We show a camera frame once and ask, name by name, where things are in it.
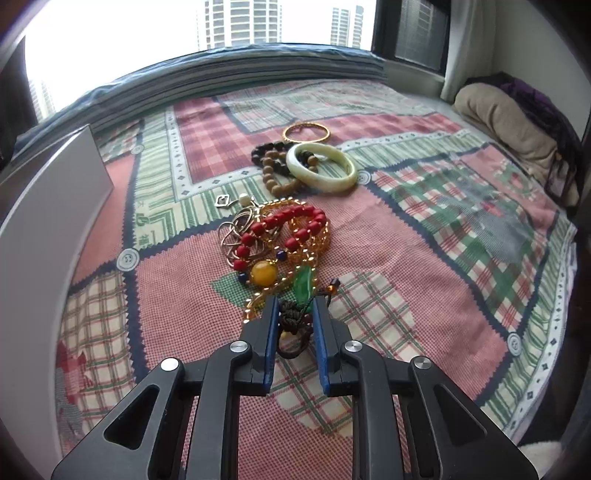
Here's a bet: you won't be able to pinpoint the dark bead bracelet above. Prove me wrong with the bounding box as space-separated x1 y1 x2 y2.
252 143 315 178

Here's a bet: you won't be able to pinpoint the green pendant with brown cord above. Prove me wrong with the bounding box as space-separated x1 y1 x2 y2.
276 265 341 359

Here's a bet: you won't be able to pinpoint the red bead bracelet amber bead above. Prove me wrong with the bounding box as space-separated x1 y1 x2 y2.
233 206 329 289

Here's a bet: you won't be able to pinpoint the pale jade bangle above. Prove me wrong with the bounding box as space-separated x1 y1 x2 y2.
285 142 358 189

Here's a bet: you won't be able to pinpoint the gold bangle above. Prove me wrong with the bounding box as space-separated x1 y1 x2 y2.
283 121 331 145

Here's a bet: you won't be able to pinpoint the patchwork plaid blanket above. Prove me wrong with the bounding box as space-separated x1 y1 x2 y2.
55 78 578 480

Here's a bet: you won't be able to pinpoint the beige pillow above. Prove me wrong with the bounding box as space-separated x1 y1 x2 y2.
452 84 561 178
464 74 583 208

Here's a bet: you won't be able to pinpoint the golden bead necklace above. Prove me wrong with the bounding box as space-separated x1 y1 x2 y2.
242 198 333 324

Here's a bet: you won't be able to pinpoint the silver linked rings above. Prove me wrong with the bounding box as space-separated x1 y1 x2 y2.
218 208 273 266

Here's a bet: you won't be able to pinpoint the tan wooden bead bracelet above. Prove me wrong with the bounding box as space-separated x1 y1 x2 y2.
261 143 319 195

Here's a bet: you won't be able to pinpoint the white cardboard box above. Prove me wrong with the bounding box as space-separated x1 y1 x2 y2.
0 124 115 467

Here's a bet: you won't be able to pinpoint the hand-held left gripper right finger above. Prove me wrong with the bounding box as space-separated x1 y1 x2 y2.
314 295 541 480

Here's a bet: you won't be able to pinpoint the blue striped folded quilt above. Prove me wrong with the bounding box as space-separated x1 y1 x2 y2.
14 41 387 153

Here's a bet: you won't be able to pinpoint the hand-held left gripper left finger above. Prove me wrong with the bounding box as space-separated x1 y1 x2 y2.
51 295 280 480

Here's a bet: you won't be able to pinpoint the window with blinds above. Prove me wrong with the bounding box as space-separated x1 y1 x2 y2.
372 0 451 77

